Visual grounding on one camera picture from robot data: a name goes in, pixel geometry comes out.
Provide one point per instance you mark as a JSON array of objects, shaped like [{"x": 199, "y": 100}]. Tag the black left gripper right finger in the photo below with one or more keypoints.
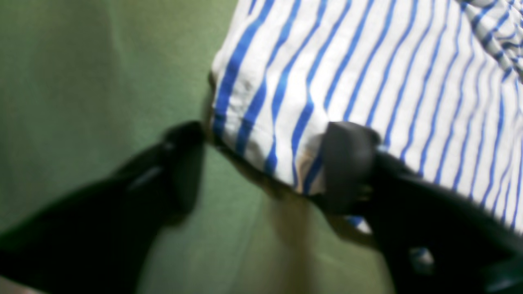
[{"x": 434, "y": 241}]

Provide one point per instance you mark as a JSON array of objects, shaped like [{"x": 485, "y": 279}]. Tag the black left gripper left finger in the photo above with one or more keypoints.
[{"x": 95, "y": 239}]

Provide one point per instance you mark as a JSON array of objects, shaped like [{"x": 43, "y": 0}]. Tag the blue white striped t-shirt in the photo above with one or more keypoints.
[{"x": 439, "y": 80}]

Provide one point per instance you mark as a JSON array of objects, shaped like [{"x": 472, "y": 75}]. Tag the green table cloth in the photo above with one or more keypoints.
[{"x": 86, "y": 84}]

